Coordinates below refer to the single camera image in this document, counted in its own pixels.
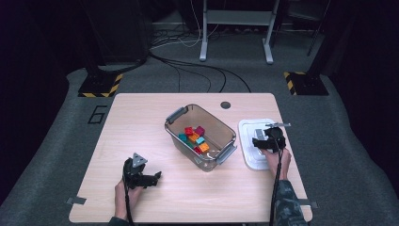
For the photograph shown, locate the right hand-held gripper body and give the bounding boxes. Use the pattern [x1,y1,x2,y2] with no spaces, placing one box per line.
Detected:
[263,121,292,154]

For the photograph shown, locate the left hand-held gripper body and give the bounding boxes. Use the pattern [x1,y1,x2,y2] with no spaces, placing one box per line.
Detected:
[121,153,152,190]

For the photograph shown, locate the white plastic container lid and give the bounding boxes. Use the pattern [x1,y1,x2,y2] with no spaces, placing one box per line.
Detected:
[237,118,290,171]

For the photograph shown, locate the translucent grey plastic container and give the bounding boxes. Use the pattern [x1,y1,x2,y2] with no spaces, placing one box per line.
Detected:
[164,104,238,172]

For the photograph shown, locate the person's right hand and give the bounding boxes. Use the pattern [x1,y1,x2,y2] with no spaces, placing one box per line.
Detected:
[262,147,293,182]

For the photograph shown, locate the person's left hand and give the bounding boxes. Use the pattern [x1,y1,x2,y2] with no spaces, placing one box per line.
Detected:
[114,179,145,220]

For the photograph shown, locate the grey tape strip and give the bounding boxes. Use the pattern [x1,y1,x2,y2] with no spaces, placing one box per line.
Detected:
[297,197,319,209]
[65,196,88,205]

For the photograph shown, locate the black stand base hazard stripes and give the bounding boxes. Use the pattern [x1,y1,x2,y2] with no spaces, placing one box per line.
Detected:
[283,71,330,96]
[77,73,124,98]

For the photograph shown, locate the dark cabinet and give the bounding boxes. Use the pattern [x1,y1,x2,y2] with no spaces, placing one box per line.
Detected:
[93,0,150,65]

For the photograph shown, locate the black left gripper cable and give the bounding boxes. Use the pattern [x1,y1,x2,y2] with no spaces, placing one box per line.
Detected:
[123,175,136,226]

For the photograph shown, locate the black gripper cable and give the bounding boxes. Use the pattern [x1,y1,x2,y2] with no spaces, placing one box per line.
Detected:
[123,175,136,226]
[268,147,285,226]

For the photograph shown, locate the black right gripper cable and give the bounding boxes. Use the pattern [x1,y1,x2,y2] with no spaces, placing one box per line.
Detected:
[268,147,285,226]

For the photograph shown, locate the thin black floor cable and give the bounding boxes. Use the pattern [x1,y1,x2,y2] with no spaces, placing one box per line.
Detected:
[187,66,228,93]
[163,60,183,93]

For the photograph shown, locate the thick black floor cable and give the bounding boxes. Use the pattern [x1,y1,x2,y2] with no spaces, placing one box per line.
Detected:
[147,51,252,93]

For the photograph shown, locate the white metal table frame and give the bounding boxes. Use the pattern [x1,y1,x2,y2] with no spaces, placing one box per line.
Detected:
[199,0,280,65]

